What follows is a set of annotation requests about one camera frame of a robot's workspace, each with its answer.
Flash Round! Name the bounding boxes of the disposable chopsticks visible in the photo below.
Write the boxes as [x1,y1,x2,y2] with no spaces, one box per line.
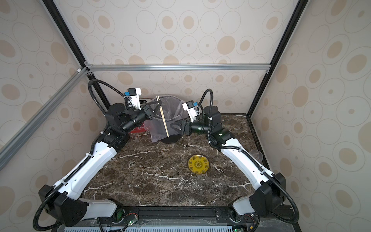
[156,96,170,138]

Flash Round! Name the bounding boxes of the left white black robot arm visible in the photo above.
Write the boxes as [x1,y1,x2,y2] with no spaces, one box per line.
[33,101,162,231]

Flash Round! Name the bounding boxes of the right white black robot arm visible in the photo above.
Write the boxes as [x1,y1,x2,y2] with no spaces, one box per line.
[170,101,288,218]

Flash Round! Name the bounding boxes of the clear plastic bin liner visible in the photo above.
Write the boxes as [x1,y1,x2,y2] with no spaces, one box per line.
[143,95,189,143]

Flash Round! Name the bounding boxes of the red white toaster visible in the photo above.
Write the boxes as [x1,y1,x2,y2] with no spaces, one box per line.
[130,123,146,134]

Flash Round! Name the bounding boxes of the yellow round plate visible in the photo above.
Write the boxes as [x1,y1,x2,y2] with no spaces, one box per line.
[187,154,210,175]

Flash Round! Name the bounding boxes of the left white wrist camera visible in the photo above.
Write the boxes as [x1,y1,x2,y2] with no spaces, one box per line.
[124,88,142,111]

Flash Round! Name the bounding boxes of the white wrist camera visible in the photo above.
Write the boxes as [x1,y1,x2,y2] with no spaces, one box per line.
[182,101,198,122]
[124,88,142,111]

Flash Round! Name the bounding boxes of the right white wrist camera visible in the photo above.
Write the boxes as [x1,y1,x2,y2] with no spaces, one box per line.
[182,101,198,122]

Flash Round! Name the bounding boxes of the back aluminium frame bar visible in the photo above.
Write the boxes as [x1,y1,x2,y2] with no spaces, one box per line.
[88,63,271,72]

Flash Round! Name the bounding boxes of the aluminium frame bar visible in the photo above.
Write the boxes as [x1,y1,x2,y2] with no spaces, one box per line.
[88,63,271,72]
[1,67,88,169]

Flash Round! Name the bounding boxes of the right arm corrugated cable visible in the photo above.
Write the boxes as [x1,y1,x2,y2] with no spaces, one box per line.
[197,88,300,224]

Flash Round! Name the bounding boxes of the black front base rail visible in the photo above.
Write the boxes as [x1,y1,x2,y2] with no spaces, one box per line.
[56,206,301,232]

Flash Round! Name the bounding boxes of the left black corner post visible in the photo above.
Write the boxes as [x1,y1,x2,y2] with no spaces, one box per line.
[42,0,111,111]

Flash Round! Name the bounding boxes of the black corner post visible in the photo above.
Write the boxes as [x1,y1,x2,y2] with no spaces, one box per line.
[42,0,111,111]
[246,0,309,119]

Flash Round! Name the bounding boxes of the left aluminium frame bar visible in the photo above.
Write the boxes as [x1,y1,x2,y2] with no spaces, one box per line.
[1,67,88,169]

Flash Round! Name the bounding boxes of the right black corner post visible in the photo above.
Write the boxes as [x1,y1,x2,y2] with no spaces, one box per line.
[246,0,309,119]

